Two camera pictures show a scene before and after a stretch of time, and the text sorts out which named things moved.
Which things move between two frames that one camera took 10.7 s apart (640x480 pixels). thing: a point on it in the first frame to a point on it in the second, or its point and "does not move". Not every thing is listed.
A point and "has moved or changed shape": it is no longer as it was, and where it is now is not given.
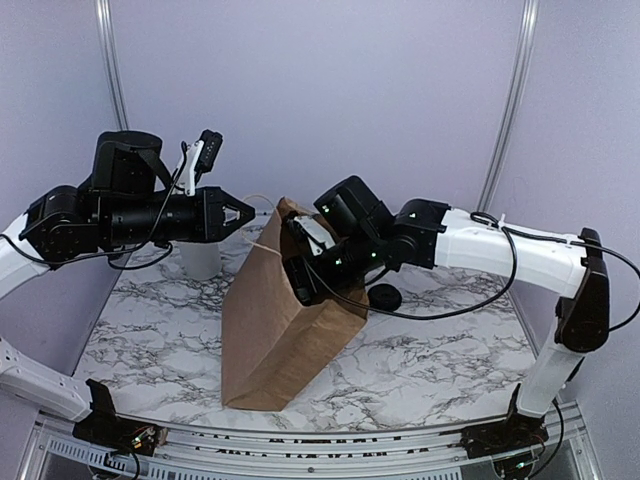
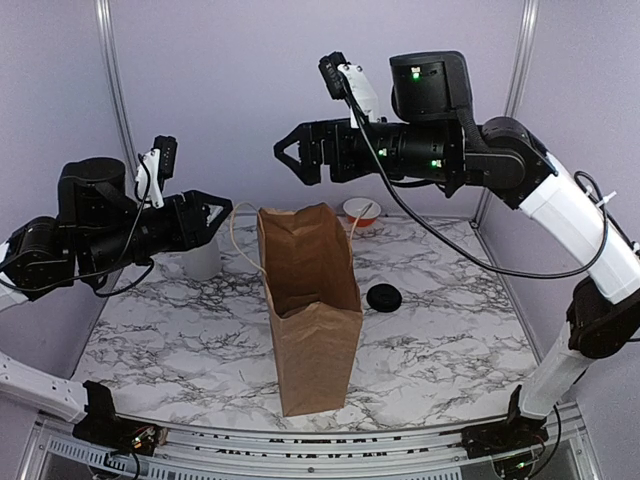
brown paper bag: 272,344 has moved or changed shape
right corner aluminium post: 513,103 does not move
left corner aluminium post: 104,14 does not move
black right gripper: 308,284 to 336,134
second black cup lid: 384,297 does not move
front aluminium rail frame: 199,451 does not move
